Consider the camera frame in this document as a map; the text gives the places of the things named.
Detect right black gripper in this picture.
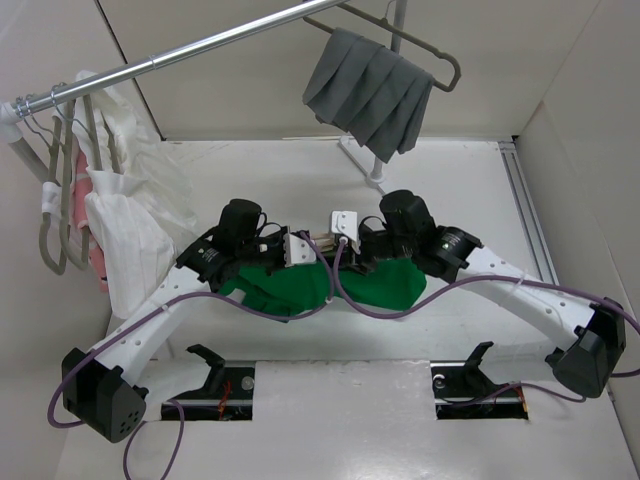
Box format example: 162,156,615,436
333,225,416,275

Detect green t-shirt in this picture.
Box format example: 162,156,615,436
218,259,427,318

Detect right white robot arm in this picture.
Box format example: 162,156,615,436
352,190,626,398

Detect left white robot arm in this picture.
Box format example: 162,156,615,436
51,199,291,443

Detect grey hanger with skirt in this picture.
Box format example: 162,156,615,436
302,0,461,96

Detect white garment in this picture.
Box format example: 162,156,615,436
72,87,198,319

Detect grey pleated skirt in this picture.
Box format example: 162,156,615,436
302,28,435,163

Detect pink garment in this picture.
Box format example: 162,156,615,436
73,151,108,293

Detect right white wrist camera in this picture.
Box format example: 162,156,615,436
330,210,360,254

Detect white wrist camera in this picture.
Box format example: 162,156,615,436
283,231,318,268
330,210,360,254

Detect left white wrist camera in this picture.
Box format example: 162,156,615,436
283,231,318,268

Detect silver clothes rail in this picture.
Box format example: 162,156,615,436
1,0,344,124

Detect white rack left post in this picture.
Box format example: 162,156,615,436
1,102,48,183

